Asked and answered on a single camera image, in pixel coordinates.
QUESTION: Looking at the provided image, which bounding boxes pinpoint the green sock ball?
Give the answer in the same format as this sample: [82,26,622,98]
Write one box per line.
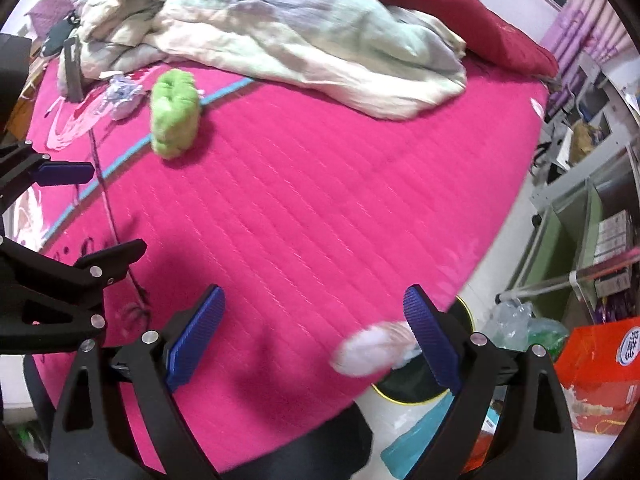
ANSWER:
[150,68,202,160]

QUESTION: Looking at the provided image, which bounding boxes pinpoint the orange gift box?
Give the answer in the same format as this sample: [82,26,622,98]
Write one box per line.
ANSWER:
[554,318,640,436]

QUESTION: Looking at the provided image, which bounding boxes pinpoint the clear plastic bag green contents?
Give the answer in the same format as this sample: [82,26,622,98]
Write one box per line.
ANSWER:
[482,300,570,361]

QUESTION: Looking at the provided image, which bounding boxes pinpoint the black bin with gold rim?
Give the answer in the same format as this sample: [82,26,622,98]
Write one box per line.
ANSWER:
[372,285,474,405]

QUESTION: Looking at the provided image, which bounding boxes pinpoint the teal water bottle pack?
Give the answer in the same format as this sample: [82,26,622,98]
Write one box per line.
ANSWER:
[381,392,499,479]

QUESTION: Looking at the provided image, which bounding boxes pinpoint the boxes on shelf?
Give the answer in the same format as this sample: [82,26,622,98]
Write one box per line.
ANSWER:
[593,209,634,298]

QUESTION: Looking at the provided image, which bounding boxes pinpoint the metal shelf rack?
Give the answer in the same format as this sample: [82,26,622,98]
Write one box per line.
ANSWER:
[496,53,639,328]

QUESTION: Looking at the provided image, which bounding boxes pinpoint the pale crumpled blanket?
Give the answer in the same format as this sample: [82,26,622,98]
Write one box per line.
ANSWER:
[70,0,466,120]

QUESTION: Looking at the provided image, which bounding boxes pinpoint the pink quilted bed cover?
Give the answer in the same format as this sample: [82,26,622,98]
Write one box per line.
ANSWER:
[6,58,548,471]

